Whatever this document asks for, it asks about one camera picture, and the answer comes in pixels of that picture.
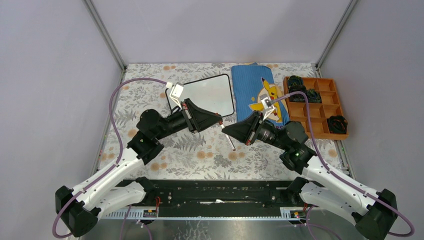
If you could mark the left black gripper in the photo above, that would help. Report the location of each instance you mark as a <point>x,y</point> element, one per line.
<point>196,118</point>

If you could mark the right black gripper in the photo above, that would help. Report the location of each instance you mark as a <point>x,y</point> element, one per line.
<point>246,131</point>

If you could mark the red-capped whiteboard marker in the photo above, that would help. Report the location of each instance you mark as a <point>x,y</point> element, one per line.
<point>232,146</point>

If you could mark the small black-framed whiteboard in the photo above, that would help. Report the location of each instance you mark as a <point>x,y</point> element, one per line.
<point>213,94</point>

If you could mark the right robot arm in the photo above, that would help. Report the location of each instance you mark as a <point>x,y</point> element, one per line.
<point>369,210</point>

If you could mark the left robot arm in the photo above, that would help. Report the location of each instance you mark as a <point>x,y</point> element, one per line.
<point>81,206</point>

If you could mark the floral patterned table mat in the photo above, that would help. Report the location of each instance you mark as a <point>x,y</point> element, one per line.
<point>204,155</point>

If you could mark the blue Pikachu cloth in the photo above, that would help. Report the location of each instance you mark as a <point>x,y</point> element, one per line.
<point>249,82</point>

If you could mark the rolled dark tie middle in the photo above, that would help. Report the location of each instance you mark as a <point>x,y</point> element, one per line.
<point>298,98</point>

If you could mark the rolled dark tie top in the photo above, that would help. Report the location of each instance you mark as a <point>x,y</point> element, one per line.
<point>295,80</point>

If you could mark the rolled dark tie small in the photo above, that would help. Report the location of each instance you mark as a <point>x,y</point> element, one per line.
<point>313,96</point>

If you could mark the orange wooden compartment tray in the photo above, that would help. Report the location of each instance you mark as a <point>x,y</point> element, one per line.
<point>313,116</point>

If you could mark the rolled dark tie lower right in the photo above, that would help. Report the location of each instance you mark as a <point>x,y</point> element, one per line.
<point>337,124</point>

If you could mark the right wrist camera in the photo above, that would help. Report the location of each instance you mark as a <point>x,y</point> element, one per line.
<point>268,106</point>

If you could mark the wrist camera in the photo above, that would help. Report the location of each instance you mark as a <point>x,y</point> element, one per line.
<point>176,90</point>
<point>268,106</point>

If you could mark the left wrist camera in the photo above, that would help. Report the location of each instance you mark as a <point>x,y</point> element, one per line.
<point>176,90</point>

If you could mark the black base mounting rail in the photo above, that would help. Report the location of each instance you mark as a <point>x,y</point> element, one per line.
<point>219,199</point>

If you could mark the left aluminium frame post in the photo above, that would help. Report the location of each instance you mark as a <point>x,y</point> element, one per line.
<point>94,14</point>

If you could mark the aluminium frame post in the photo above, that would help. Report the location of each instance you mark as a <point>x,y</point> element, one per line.
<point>94,14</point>
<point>337,31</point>

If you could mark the right aluminium frame post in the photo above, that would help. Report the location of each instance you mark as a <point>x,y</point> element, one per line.
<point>337,31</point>

